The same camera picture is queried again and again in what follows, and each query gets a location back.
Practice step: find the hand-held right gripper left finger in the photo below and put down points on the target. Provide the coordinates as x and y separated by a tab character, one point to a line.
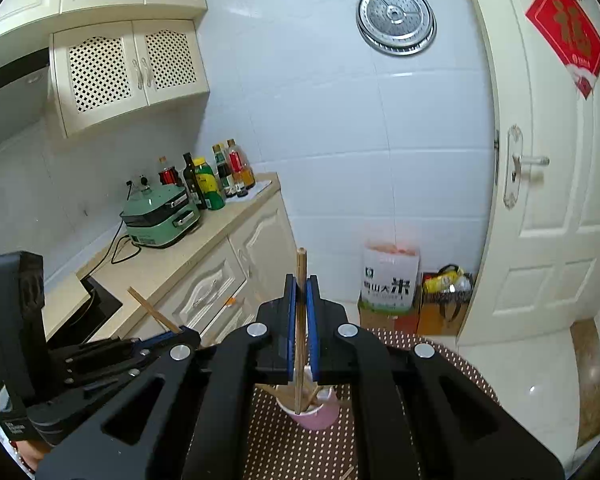
291	320

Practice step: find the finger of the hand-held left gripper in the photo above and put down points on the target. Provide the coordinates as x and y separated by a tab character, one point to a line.
105	371
160	338

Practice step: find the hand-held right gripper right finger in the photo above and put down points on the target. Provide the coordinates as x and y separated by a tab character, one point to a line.
314	320

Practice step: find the wooden chopstick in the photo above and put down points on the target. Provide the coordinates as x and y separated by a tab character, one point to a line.
301	285
312	400
152	309

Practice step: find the pink paper cup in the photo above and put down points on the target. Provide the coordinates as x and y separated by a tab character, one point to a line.
315	417

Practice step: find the person's left hand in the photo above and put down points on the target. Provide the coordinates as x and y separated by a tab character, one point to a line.
27	456

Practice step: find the black induction cooktop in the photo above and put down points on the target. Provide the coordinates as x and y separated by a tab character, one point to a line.
90	310

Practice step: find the white rice bag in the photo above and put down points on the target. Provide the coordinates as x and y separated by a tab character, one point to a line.
390	280

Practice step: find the cream base cabinet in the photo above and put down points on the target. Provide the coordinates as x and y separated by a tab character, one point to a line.
215	255

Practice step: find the green electric cooker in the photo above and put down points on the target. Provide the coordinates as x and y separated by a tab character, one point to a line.
160	220

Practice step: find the brown cardboard box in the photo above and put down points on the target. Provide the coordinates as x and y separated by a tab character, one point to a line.
442	317

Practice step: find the yellow plastic packet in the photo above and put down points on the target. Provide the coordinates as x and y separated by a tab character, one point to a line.
442	282

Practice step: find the orange liquid bottle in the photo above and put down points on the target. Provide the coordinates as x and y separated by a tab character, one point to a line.
248	176

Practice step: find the brown polka-dot tablecloth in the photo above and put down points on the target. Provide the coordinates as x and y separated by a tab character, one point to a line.
460	375

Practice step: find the dark glass oil bottle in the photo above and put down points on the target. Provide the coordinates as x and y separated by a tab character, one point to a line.
192	185

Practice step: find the green and yellow jug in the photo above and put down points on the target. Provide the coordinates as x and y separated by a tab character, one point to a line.
209	185

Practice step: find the green label sauce bottle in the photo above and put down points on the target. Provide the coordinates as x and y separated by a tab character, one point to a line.
223	170

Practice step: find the cola bottle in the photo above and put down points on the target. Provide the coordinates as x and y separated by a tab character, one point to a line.
168	174

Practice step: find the red label bottle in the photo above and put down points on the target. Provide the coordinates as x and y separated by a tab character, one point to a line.
235	162

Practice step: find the range hood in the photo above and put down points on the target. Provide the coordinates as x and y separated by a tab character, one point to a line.
10	90

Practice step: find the white panel door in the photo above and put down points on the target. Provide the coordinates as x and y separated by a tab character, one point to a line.
555	235

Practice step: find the cream lattice door cabinet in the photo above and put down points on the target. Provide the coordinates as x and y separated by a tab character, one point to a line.
130	75

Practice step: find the round metal steamer tray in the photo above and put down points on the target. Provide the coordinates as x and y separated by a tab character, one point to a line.
396	19

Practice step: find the red paper door poster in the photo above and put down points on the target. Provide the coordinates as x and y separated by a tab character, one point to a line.
567	40

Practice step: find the white wall socket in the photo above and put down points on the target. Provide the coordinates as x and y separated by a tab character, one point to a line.
136	183

